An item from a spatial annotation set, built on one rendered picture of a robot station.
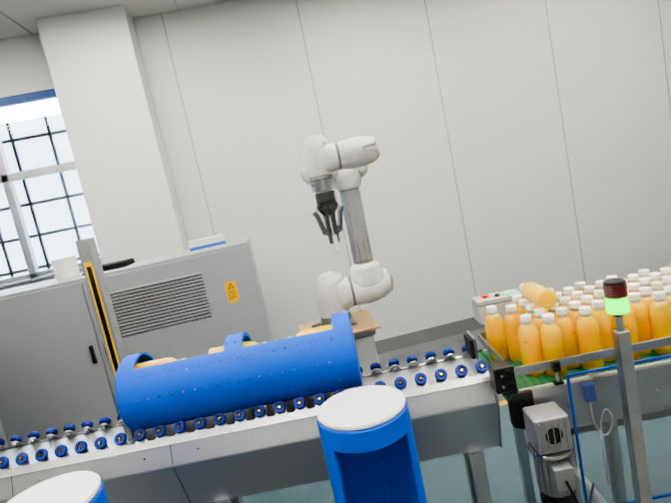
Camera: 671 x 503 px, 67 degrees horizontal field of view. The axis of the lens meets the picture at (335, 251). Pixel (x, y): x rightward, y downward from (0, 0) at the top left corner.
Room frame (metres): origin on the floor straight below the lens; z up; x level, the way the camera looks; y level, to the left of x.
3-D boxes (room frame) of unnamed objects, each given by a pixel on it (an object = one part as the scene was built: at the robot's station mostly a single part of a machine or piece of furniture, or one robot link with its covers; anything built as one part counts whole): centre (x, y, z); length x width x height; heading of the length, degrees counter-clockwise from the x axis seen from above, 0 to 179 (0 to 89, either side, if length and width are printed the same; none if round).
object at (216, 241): (3.55, 0.86, 1.48); 0.24 x 0.12 x 0.08; 105
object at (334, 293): (2.54, 0.06, 1.18); 0.18 x 0.16 x 0.22; 94
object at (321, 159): (1.95, -0.02, 1.83); 0.13 x 0.11 x 0.16; 94
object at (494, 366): (1.67, -0.47, 0.95); 0.10 x 0.07 x 0.10; 179
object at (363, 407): (1.50, 0.02, 1.03); 0.28 x 0.28 x 0.01
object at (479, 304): (2.15, -0.64, 1.05); 0.20 x 0.10 x 0.10; 89
